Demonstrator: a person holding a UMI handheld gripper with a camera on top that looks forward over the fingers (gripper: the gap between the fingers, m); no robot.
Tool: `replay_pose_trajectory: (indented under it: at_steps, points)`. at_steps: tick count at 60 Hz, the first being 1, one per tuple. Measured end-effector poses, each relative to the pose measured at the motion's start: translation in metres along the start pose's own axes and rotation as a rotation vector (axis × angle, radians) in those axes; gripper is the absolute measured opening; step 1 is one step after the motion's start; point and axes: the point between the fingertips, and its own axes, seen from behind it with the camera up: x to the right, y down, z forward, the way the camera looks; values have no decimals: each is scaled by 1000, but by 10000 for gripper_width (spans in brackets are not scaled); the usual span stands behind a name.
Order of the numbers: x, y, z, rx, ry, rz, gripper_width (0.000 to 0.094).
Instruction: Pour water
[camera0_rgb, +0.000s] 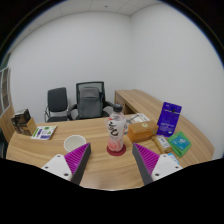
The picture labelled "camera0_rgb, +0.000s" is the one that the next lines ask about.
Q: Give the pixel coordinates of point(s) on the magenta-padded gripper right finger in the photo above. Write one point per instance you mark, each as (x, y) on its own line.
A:
(161, 165)

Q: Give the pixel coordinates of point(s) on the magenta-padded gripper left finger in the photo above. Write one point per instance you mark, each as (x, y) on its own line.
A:
(60, 165)

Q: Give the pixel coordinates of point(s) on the clear drink bottle black cap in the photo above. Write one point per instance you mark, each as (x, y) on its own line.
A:
(116, 130)

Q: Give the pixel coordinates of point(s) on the small light blue packet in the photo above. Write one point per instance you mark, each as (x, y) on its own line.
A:
(173, 157)

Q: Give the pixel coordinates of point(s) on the small tan box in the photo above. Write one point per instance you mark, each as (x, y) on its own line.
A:
(162, 144)

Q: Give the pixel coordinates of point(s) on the green packet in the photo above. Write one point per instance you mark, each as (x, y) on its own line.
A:
(180, 143)

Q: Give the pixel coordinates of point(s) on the printed white sticker sheet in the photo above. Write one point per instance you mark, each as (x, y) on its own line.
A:
(44, 132)

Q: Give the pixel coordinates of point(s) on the orange cardboard box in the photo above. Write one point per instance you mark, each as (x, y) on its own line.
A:
(142, 131)

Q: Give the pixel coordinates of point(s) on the flat round red coaster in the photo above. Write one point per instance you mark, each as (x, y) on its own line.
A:
(116, 153)

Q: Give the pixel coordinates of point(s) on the small dark brown carton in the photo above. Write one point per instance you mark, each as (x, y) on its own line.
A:
(19, 115)

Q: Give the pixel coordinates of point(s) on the wooden side desk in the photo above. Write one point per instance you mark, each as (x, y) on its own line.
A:
(140, 98)

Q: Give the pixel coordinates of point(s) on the black mesh office chair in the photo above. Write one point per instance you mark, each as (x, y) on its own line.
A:
(89, 100)

